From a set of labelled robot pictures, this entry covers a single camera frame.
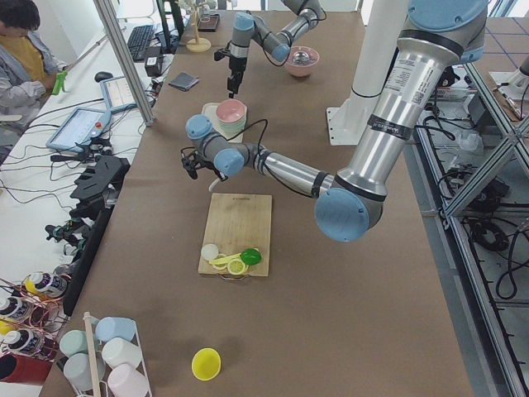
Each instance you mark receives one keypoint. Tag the bamboo cutting board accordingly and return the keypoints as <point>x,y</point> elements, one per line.
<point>236,222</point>

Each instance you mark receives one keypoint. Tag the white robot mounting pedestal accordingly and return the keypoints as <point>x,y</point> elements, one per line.
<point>346,123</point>

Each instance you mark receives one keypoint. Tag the aluminium frame post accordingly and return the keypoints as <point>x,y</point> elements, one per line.
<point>112,28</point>

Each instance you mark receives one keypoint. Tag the grey plastic cup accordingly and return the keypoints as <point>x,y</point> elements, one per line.
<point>77,371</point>

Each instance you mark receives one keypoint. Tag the grey folded cloth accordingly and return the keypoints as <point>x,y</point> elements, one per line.
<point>184,81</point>

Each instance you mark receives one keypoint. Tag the blue plastic cup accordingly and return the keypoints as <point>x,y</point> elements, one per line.
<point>110,327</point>

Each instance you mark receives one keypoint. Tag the wooden mug tree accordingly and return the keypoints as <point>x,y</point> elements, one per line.
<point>197,44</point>

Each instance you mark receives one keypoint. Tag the blue teach pendant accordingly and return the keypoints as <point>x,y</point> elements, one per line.
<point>79,128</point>
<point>117,95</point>

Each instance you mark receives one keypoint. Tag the lemon slice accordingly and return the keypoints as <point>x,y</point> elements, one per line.
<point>236,266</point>

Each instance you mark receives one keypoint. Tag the stacked green bowls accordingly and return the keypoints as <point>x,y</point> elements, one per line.
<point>230,129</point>

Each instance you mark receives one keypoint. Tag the green lime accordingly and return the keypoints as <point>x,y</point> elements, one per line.
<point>251,256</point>

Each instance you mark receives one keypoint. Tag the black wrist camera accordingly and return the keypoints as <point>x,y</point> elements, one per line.
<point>190,163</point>
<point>221,54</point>

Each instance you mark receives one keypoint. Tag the yellow plastic cup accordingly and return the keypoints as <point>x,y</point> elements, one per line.
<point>206,364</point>

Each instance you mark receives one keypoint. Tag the blue teach pendant far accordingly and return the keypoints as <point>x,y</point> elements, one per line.
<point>117,95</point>

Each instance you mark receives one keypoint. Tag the white cup rack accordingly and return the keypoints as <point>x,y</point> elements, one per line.
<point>99,369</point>

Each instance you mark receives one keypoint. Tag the blue teach pendant near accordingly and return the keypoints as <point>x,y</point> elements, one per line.
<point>79,128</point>

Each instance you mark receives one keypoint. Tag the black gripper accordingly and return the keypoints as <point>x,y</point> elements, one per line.
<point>205,165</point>
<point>236,64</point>

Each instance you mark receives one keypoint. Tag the green plastic cup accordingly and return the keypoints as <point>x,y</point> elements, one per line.
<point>74,342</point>

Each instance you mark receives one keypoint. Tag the yellow peeler strip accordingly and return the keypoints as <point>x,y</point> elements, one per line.
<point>224,259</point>

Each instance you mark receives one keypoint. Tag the small pink bowl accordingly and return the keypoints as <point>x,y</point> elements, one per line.
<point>230,110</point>

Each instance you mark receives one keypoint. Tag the black keyboard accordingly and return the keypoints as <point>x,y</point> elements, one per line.
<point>139,41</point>

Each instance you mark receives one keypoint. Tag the yellow paint bottle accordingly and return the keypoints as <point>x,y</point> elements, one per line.
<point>50,285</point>

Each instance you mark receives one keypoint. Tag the black tool holder stand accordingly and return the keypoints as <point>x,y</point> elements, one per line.
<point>97,189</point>

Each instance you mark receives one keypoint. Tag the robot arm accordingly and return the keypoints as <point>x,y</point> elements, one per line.
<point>435,36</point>
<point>248,28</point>

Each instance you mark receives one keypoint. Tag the pink plastic cup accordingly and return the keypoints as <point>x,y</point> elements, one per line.
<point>125,380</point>

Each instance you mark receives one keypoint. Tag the white plastic cup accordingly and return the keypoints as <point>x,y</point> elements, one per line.
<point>120,351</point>

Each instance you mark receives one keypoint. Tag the black computer mouse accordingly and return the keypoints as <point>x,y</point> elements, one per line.
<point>102,75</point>

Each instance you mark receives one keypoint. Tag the seated person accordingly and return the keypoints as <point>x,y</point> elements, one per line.
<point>28,67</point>

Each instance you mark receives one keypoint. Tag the copper wire bottle rack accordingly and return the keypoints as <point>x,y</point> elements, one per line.
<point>31,324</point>

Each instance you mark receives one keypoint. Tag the large pink ice bowl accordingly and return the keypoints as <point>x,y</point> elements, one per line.
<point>301,71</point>

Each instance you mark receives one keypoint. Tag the metal ice scoop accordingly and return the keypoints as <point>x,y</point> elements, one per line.
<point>301,58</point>

